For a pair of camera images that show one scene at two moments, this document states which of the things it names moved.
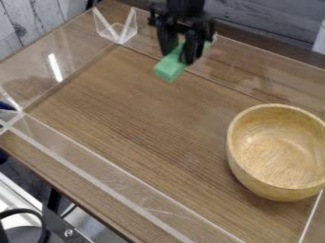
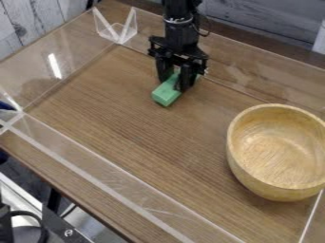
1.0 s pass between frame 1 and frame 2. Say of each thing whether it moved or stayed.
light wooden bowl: stayed
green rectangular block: moved
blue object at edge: stayed
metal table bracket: stayed
